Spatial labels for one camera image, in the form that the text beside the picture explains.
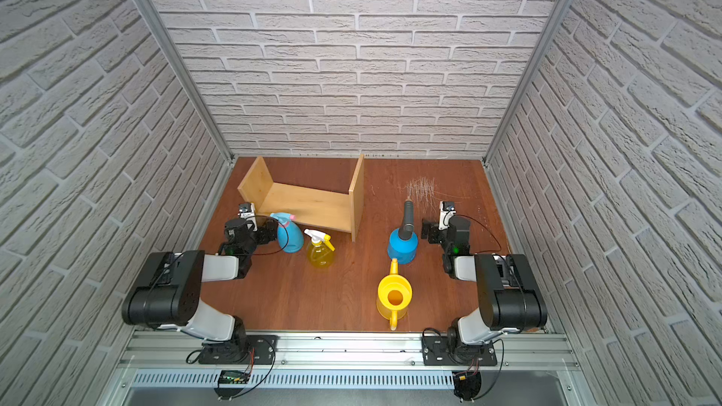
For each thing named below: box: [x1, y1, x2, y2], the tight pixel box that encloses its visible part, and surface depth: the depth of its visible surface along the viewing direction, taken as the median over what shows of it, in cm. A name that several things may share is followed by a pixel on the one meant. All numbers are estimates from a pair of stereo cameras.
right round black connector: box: [453, 371, 482, 401], surface depth 72 cm
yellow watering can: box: [376, 258, 413, 331], surface depth 74 cm
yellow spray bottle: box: [303, 228, 336, 269], surface depth 83 cm
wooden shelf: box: [236, 154, 366, 243], surface depth 97 cm
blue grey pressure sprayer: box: [387, 197, 420, 266], surface depth 85 cm
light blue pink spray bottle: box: [269, 211, 304, 254], surface depth 85 cm
